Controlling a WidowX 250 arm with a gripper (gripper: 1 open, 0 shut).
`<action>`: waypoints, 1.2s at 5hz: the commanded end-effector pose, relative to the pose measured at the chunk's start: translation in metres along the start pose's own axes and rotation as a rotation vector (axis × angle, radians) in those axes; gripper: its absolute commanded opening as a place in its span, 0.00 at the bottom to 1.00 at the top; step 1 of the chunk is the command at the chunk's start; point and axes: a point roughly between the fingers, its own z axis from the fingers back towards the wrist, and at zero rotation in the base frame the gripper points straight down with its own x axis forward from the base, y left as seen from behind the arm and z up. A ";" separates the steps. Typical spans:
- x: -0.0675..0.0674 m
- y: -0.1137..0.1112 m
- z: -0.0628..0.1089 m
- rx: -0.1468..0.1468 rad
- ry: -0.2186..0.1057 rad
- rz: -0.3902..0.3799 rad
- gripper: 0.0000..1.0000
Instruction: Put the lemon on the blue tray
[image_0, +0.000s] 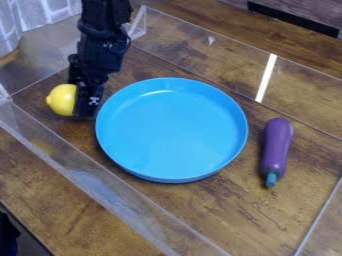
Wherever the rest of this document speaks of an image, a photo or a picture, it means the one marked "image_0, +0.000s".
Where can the purple toy eggplant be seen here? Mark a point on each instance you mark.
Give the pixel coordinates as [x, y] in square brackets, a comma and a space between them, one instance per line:
[278, 136]

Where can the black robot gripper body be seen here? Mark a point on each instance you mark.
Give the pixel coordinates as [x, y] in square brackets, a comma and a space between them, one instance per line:
[104, 40]

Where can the blue round tray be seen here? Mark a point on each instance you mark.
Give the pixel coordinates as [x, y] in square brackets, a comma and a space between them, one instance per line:
[171, 130]

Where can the white patterned curtain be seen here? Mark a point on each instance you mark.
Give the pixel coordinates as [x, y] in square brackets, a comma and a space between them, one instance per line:
[23, 15]

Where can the yellow lemon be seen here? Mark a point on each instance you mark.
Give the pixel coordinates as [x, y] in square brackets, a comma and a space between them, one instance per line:
[61, 99]

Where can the clear acrylic enclosure wall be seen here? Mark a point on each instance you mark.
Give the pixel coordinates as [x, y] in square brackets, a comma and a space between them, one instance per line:
[87, 209]

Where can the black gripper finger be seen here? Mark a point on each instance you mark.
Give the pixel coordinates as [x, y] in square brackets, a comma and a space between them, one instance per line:
[87, 99]
[73, 70]

